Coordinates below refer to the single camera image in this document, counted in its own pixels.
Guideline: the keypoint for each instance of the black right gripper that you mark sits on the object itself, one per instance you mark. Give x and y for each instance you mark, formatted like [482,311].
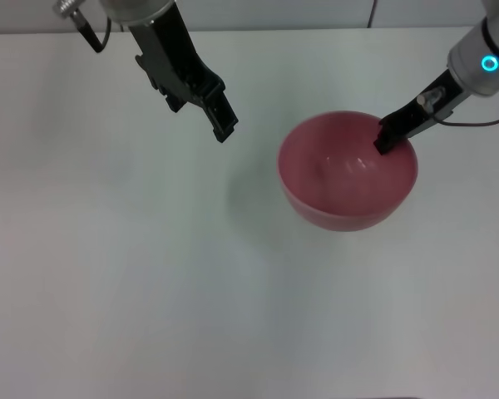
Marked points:
[434,104]

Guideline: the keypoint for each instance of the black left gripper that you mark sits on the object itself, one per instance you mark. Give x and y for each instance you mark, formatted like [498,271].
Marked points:
[170,62]

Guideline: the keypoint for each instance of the pink plastic bowl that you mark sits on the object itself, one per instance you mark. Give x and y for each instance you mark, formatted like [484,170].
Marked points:
[341,195]

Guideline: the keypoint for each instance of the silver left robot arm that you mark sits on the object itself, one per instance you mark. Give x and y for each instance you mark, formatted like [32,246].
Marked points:
[137,10]

